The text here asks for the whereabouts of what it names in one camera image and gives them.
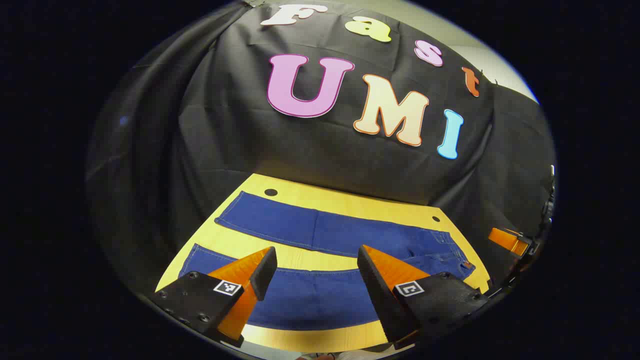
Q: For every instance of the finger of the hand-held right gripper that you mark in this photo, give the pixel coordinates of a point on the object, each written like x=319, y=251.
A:
x=507, y=240

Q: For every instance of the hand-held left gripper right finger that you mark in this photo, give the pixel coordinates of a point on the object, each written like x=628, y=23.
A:
x=372, y=285

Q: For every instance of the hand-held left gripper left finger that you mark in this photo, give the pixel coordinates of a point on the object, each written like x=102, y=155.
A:
x=265, y=275

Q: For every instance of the blue denim jeans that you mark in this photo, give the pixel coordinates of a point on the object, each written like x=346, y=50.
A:
x=300, y=225

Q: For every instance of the black backdrop cloth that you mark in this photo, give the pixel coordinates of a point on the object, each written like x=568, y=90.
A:
x=225, y=125

